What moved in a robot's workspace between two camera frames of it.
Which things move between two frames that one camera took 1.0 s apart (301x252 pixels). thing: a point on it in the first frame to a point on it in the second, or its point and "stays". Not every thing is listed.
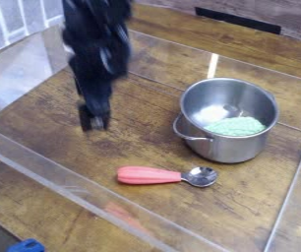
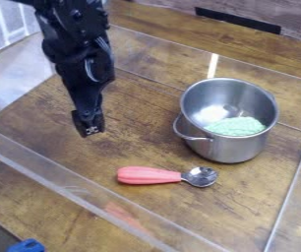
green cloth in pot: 236,127 stays
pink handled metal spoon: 138,174 stays
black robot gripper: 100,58 to 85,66
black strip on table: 203,12 stays
